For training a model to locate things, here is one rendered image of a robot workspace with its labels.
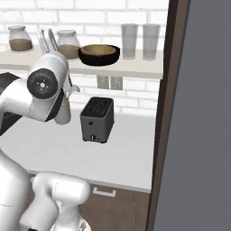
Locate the grey wall socket plate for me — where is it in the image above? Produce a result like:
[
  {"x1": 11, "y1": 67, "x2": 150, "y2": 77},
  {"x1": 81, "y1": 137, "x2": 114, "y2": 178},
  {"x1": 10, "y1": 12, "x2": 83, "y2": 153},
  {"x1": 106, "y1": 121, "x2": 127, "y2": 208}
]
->
[
  {"x1": 96, "y1": 75, "x2": 110, "y2": 90},
  {"x1": 110, "y1": 76, "x2": 124, "y2": 91}
]

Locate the clear drinking glass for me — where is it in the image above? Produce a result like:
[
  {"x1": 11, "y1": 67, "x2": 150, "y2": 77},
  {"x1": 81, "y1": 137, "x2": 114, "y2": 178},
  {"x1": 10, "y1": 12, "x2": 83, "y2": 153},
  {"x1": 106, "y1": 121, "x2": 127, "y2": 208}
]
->
[
  {"x1": 142, "y1": 23, "x2": 162, "y2": 61},
  {"x1": 120, "y1": 23, "x2": 140, "y2": 60}
]

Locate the glass jar with brown contents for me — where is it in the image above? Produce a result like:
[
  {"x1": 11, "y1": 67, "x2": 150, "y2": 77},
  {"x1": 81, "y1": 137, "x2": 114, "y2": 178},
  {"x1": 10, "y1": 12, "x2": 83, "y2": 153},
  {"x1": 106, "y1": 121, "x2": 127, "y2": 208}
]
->
[
  {"x1": 7, "y1": 24, "x2": 33, "y2": 53},
  {"x1": 56, "y1": 29, "x2": 81, "y2": 60}
]

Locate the black hob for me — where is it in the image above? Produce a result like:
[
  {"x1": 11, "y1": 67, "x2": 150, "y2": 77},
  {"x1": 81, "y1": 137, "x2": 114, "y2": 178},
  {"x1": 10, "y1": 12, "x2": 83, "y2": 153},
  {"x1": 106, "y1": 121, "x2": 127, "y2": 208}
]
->
[{"x1": 0, "y1": 71, "x2": 23, "y2": 137}]

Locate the beige utensil pot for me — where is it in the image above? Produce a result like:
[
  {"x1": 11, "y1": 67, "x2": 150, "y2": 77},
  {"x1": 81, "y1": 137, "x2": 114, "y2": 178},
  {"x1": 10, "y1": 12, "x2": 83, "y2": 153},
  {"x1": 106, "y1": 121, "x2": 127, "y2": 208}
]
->
[{"x1": 53, "y1": 95, "x2": 72, "y2": 126}]

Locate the grey metal kitchen tool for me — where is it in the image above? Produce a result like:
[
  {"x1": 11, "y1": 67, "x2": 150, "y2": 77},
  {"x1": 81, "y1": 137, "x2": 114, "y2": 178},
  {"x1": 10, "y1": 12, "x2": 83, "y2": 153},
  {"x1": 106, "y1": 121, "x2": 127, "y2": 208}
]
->
[
  {"x1": 37, "y1": 29, "x2": 51, "y2": 55},
  {"x1": 47, "y1": 28, "x2": 59, "y2": 52}
]

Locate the dark grey toaster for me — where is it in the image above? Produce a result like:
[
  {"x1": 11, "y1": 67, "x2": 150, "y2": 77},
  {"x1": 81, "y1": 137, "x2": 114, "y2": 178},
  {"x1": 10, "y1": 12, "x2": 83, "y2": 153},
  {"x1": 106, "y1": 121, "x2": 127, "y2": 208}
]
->
[{"x1": 79, "y1": 96, "x2": 116, "y2": 144}]

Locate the brown wooden drawer front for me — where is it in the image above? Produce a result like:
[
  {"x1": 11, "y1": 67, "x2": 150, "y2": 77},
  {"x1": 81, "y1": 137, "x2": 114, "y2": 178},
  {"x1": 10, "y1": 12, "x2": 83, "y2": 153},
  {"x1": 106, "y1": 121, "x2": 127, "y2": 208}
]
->
[{"x1": 79, "y1": 180, "x2": 152, "y2": 231}]

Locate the pale wall shelf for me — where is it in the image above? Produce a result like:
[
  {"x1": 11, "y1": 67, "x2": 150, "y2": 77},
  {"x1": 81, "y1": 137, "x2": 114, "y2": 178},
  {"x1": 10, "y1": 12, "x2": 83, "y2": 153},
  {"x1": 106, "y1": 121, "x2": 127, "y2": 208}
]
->
[{"x1": 0, "y1": 48, "x2": 165, "y2": 80}]

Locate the white drawer handle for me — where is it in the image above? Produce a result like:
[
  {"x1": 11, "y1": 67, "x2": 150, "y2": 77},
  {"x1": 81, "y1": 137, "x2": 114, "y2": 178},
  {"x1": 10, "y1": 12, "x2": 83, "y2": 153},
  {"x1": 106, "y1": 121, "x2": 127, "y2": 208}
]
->
[{"x1": 92, "y1": 186, "x2": 117, "y2": 199}]

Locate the brown tall cabinet side panel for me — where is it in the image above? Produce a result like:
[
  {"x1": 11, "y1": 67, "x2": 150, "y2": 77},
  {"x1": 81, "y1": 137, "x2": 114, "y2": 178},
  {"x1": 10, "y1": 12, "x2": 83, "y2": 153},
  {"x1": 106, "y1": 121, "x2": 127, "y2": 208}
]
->
[{"x1": 145, "y1": 0, "x2": 191, "y2": 231}]

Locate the grey tall cabinet door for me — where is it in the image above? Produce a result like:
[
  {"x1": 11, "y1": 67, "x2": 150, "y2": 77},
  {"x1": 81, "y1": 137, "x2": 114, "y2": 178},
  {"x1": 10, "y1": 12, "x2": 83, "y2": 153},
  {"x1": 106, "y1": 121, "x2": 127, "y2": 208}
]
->
[{"x1": 152, "y1": 0, "x2": 231, "y2": 231}]

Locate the white kitchen tool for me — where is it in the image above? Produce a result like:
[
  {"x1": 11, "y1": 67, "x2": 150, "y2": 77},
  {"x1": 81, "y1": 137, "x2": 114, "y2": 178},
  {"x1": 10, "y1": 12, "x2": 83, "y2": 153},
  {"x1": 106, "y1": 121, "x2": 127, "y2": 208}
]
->
[{"x1": 66, "y1": 84, "x2": 81, "y2": 100}]

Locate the black bowl with wooden inside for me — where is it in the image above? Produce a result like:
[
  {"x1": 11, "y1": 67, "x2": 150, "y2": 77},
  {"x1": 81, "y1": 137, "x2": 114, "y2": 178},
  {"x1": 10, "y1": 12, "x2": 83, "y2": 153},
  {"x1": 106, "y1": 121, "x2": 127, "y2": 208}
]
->
[{"x1": 78, "y1": 43, "x2": 121, "y2": 67}]

